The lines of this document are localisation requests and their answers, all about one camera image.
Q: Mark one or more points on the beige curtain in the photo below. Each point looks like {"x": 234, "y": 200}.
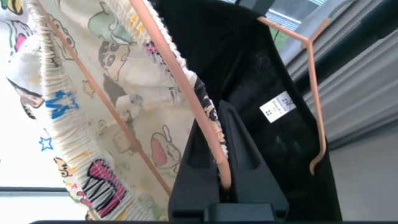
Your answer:
{"x": 357, "y": 109}

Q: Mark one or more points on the cream printed garment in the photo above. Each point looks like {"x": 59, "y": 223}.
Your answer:
{"x": 93, "y": 77}

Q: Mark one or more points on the pink clothes hanger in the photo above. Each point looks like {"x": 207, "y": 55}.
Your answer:
{"x": 186, "y": 87}
{"x": 315, "y": 93}

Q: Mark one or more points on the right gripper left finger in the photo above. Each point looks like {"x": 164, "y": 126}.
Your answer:
{"x": 192, "y": 186}

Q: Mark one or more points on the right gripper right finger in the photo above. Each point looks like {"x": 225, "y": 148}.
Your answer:
{"x": 248, "y": 174}

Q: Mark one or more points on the black garment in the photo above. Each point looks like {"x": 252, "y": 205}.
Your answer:
{"x": 248, "y": 62}

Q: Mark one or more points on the window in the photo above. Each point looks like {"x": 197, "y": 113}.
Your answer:
{"x": 286, "y": 18}

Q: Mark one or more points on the black clothes rack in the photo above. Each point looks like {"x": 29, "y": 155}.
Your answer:
{"x": 31, "y": 188}

